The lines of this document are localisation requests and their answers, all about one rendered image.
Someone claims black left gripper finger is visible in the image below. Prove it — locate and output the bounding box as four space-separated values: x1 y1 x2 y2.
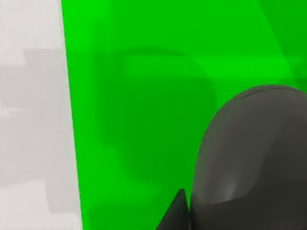
155 188 191 230

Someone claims dark grey rounded object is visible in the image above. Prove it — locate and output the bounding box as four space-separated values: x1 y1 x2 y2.
188 84 307 230

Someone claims flat green mat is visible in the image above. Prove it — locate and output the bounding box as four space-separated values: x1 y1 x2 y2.
60 0 307 230

